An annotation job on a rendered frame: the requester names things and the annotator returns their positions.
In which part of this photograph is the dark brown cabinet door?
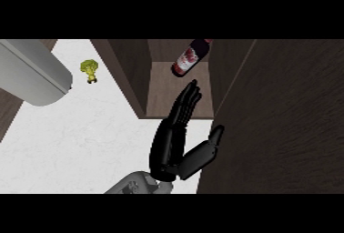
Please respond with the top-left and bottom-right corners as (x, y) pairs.
(195, 39), (344, 195)

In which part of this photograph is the green broccoli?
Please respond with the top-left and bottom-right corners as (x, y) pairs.
(80, 58), (100, 86)

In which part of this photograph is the dark red wine bottle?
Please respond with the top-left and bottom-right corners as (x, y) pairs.
(170, 39), (215, 78)

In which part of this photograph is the pale grey rounded appliance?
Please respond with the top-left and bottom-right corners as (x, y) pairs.
(0, 39), (74, 107)

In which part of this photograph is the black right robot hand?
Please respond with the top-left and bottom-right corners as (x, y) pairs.
(148, 79), (226, 183)

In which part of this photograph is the open brown wooden cabinet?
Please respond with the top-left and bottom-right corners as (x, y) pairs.
(88, 39), (258, 120)

